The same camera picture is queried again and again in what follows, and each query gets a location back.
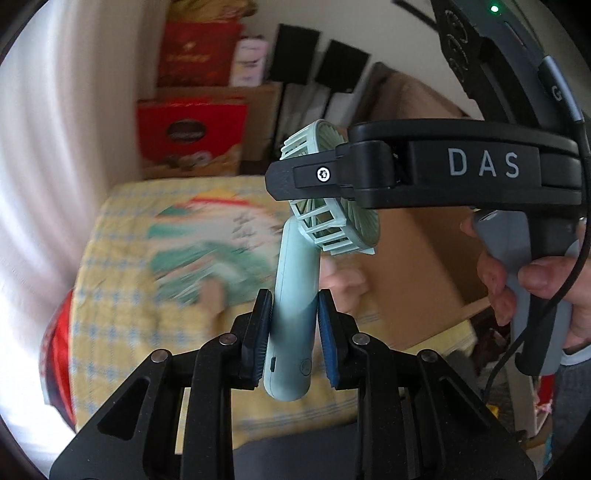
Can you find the person's right hand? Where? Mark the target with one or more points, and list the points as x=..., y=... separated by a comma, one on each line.
x=549, y=277

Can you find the open painted paper fan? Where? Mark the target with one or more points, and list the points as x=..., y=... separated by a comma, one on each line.
x=198, y=258

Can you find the mint green handheld fan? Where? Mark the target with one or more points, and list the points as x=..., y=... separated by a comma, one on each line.
x=293, y=277

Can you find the framed ink painting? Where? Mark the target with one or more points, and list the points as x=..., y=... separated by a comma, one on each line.
x=415, y=9

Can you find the red gift box oval label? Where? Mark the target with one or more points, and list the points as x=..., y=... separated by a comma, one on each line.
x=189, y=134

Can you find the black speaker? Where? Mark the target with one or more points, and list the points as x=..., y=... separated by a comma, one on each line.
x=341, y=67
x=295, y=53

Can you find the white pink tissue pack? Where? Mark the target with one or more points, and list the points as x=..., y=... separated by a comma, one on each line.
x=249, y=64

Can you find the closed brown cardboard carton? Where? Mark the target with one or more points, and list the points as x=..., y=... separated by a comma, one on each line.
x=261, y=120

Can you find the red gift box gold print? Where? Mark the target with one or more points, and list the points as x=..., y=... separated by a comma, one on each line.
x=198, y=55

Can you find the red plastic bag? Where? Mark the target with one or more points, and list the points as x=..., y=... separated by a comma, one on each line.
x=57, y=360

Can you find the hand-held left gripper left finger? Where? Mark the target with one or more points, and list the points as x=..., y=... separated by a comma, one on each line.
x=261, y=332

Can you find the yellow checkered tablecloth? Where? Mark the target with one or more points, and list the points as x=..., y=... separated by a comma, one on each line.
x=138, y=350

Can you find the pink handheld fan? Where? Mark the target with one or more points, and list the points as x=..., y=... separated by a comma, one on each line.
x=344, y=282

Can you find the large open cardboard box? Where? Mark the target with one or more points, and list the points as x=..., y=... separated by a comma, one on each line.
x=415, y=277

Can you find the white sheer curtain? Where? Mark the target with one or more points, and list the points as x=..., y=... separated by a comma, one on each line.
x=60, y=138

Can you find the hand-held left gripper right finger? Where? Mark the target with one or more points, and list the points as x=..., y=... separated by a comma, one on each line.
x=325, y=341

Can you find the yellow printed bag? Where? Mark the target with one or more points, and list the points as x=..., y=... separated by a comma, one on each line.
x=212, y=10

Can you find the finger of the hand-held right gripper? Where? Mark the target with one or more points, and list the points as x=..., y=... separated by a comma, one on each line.
x=314, y=177

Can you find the dark wooden sofa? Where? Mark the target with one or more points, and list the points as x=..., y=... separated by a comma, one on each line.
x=415, y=92

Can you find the short bamboo slat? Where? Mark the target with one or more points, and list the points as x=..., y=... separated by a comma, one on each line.
x=211, y=296

